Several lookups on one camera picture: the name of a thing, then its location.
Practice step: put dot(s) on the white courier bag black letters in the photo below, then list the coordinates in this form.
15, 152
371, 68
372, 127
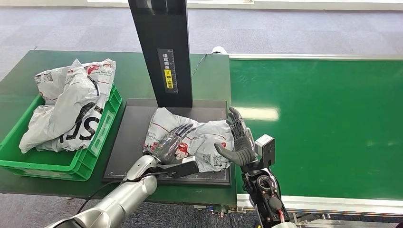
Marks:
71, 113

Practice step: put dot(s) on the green plastic basket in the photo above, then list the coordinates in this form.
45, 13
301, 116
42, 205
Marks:
63, 165

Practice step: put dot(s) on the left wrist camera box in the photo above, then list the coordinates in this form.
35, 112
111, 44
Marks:
182, 168

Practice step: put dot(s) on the green conveyor belt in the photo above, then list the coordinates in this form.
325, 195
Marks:
346, 126

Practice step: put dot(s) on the black weighing device column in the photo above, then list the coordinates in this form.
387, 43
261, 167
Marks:
157, 31

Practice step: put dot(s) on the white rounded object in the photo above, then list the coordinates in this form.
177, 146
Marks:
219, 50

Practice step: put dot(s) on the black yellow column label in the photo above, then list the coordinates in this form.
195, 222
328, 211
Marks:
168, 70

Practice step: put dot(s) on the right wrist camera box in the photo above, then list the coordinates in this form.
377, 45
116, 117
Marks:
266, 148

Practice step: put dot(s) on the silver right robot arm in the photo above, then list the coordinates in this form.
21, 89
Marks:
264, 195

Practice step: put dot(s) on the white courier bag red print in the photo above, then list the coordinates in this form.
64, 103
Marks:
204, 138

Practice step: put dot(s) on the aluminium conveyor frame rail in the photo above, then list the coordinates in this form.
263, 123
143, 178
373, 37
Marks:
314, 57
346, 206

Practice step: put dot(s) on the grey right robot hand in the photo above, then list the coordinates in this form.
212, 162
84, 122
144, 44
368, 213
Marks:
244, 151

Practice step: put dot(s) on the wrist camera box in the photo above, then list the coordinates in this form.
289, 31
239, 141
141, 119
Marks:
182, 168
266, 148

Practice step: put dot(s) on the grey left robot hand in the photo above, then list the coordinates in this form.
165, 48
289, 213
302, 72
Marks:
168, 146

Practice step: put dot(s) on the white courier bag with labels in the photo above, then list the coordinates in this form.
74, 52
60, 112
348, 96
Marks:
102, 71

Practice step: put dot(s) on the metal fitting under table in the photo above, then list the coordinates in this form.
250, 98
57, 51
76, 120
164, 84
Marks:
222, 212

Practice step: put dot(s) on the black weighing device platform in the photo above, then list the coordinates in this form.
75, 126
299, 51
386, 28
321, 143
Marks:
135, 132

